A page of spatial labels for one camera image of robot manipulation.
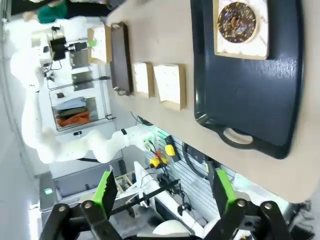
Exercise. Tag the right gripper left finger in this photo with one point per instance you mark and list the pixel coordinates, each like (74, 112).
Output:
(105, 195)

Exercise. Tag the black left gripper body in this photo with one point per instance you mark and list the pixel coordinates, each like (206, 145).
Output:
(58, 48)

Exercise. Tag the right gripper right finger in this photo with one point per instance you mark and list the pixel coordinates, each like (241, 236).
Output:
(225, 190)

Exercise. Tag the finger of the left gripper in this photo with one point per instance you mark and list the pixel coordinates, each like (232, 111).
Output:
(85, 45)

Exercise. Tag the white smiley print liner paper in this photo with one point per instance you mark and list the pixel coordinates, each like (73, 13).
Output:
(262, 42)
(97, 52)
(167, 85)
(140, 77)

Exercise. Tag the kraft paper tray box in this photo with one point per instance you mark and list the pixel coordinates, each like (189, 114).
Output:
(150, 80)
(108, 45)
(183, 87)
(271, 37)

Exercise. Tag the chocolate glazed nut donut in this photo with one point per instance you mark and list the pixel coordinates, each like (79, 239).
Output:
(225, 25)

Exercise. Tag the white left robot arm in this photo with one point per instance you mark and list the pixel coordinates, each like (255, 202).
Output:
(32, 120)

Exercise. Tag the brown plastic serving tray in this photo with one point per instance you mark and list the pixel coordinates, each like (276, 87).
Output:
(121, 57)

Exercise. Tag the black plastic serving tray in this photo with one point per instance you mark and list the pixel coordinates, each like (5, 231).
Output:
(250, 100)

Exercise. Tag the person in green shirt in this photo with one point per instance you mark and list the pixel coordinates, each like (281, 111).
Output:
(53, 11)

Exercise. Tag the black round disc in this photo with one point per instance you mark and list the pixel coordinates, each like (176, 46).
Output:
(197, 160)

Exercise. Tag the blue folded cloth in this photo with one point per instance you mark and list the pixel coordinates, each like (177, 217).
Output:
(72, 103)

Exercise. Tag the grey box with green light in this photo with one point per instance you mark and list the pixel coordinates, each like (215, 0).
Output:
(47, 200)

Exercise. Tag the yellow and orange plug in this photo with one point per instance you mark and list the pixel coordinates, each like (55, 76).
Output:
(155, 163)

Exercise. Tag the white dome lamp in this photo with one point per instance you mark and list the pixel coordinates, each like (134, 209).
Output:
(172, 227)

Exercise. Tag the olive folded cloth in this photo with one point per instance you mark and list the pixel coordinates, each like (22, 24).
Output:
(72, 112)

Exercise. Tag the orange folded cloth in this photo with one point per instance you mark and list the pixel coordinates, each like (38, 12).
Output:
(72, 120)

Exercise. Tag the white slat wall panel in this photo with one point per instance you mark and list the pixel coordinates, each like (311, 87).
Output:
(197, 195)

